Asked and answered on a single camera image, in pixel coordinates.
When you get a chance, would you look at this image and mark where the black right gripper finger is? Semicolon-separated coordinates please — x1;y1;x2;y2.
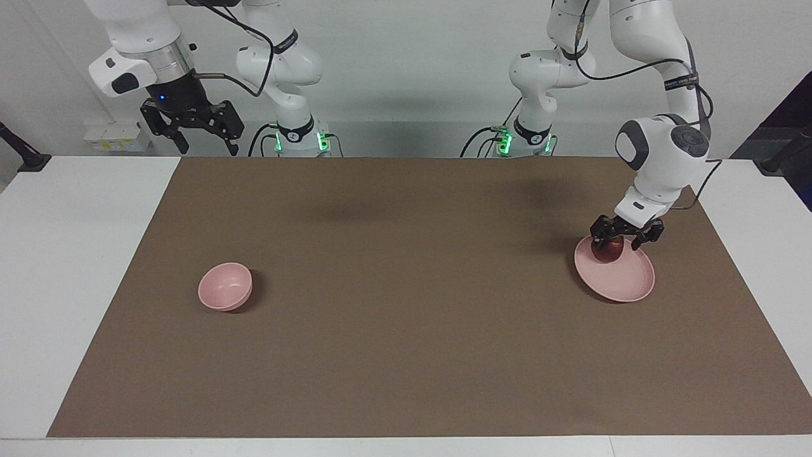
213;100;246;156
140;102;190;155

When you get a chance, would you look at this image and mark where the dark red apple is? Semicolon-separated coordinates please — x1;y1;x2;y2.
591;234;624;263

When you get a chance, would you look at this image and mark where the pink plate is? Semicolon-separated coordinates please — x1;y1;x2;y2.
574;233;655;303

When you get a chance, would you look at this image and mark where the pink bowl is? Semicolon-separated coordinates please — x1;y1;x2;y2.
198;262;253;312

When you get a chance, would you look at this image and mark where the black clamp stand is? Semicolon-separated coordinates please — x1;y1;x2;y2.
0;122;51;172
760;124;812;175

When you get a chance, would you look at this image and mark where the dark blue panel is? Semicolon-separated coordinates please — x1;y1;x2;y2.
730;70;812;210

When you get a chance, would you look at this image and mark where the brown table mat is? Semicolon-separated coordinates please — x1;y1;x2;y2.
47;157;812;439

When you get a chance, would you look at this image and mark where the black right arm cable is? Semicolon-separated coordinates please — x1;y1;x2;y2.
187;0;277;99

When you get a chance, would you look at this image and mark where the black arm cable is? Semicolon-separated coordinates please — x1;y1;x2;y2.
571;0;724;210
187;0;277;99

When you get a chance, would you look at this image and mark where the white wall socket box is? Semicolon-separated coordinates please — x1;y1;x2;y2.
84;124;152;153

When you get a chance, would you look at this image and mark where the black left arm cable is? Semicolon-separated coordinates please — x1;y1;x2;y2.
571;0;724;210

